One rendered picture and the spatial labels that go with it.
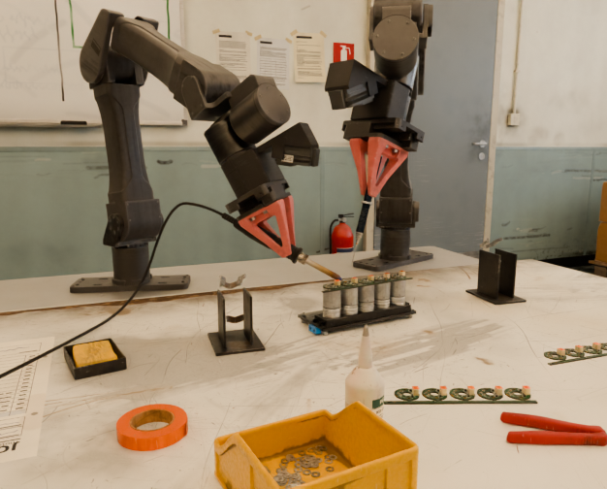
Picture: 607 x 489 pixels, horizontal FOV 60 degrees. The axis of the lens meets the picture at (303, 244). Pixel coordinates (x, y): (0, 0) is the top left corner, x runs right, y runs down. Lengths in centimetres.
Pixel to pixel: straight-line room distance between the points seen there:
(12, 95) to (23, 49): 24
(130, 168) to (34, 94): 231
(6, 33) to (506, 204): 348
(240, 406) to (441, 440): 19
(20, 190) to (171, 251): 87
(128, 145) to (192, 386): 49
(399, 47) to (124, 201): 50
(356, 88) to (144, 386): 43
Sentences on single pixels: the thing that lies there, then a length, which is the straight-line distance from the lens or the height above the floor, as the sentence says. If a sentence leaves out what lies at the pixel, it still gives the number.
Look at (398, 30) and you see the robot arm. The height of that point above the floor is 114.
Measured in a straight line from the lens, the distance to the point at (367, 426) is 41.
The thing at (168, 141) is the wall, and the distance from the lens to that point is 326.
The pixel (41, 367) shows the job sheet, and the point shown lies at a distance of 68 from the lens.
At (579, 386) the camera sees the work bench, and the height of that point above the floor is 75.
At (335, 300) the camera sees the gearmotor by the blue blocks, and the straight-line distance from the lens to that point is 71.
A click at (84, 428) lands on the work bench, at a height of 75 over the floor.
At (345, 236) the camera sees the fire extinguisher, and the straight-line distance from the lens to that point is 344.
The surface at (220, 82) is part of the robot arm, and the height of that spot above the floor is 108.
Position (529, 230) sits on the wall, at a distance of 461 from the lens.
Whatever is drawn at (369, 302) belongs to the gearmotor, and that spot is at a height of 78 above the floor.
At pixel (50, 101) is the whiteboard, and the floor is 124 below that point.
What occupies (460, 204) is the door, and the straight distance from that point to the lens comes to 407.
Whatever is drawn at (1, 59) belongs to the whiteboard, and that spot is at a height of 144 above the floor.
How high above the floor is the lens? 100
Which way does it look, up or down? 10 degrees down
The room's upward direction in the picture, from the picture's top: straight up
